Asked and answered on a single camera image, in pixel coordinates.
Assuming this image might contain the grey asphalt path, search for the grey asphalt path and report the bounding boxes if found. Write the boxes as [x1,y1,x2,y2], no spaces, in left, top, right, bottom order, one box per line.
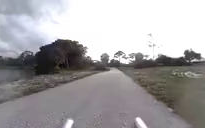
[0,67,193,128]

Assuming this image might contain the dark clump of trees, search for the dark clump of trees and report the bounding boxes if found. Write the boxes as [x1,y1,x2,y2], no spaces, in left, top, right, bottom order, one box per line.
[34,38,94,76]

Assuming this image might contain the tall thin bare tree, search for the tall thin bare tree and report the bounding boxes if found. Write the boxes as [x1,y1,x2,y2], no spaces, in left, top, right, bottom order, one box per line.
[146,33,163,60]

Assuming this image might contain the distant row of trees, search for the distant row of trees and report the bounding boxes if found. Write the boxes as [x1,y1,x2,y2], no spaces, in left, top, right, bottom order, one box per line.
[99,48,205,70]

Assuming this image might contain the robot's own part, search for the robot's own part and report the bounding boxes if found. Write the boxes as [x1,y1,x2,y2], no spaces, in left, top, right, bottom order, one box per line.
[62,118,75,128]
[134,116,148,128]

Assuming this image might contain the grass and sand verge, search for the grass and sand verge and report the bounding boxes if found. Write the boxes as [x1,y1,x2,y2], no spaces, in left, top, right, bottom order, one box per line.
[0,67,111,108]
[117,61,205,128]

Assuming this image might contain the low green bushes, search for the low green bushes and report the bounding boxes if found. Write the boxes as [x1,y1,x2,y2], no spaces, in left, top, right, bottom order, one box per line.
[0,50,38,70]

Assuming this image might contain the water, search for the water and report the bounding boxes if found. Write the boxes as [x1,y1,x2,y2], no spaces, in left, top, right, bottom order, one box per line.
[0,67,36,86]

